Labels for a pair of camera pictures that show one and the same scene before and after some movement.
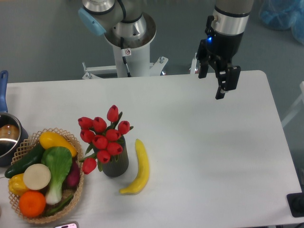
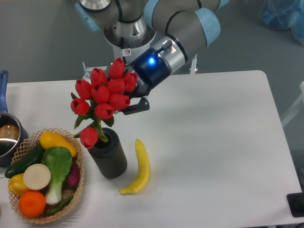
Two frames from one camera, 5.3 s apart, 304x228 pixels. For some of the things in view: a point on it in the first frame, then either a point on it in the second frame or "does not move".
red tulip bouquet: x=106 y=139 -> x=96 y=102
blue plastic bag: x=283 y=14 does not move
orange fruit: x=32 y=204 does not move
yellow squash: x=51 y=139 does not move
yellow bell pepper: x=16 y=184 does not move
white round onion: x=37 y=176 does not move
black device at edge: x=296 y=202 does not move
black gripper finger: x=228 y=78 -> x=143 y=104
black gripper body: x=219 y=50 -> x=151 y=69
